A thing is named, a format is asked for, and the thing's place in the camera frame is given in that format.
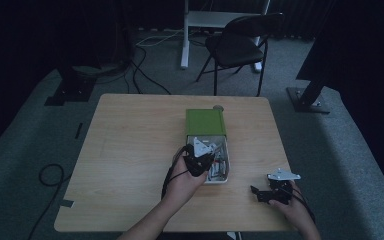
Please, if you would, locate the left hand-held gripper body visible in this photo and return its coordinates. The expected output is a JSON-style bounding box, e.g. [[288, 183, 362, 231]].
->
[[181, 136, 216, 178]]

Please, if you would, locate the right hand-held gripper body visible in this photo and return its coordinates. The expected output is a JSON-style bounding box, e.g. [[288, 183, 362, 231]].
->
[[261, 167, 302, 205]]

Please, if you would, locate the pile of small metal tools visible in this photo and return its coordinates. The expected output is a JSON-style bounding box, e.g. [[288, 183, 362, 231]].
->
[[209, 138, 229, 178]]

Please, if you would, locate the person's left hand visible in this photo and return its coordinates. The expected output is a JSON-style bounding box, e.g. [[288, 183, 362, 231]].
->
[[162, 154, 212, 208]]

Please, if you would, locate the person's right hand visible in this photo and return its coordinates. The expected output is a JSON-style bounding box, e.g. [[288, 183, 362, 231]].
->
[[269, 181, 315, 228]]

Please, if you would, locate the green drawer case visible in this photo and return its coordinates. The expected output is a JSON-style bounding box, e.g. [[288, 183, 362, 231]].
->
[[185, 108, 227, 137]]

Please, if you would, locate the black slanted stand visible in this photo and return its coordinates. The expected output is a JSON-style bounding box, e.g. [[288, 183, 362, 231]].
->
[[286, 0, 351, 115]]

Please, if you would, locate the black folding chair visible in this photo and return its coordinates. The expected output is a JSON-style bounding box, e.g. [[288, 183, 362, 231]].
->
[[195, 12, 285, 98]]

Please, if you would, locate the black stand base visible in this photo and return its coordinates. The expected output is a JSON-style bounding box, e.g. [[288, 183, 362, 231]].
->
[[44, 65, 98, 107]]

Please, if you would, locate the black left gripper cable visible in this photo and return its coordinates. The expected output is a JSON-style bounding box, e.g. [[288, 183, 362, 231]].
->
[[160, 145, 189, 202]]

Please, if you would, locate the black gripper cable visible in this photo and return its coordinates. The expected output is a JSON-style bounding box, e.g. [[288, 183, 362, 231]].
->
[[288, 185, 317, 224], [160, 145, 189, 202]]

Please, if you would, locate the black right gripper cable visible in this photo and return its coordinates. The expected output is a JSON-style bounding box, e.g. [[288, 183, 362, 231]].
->
[[288, 185, 317, 224]]

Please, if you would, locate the white floor cable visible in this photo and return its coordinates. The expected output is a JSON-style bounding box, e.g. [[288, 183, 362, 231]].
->
[[135, 28, 185, 48]]

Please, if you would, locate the white desk frame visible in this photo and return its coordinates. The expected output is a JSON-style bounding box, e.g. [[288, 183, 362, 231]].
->
[[180, 0, 272, 73]]

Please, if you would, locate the looped black floor cable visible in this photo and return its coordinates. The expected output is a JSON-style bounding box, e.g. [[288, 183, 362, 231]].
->
[[27, 162, 73, 240]]

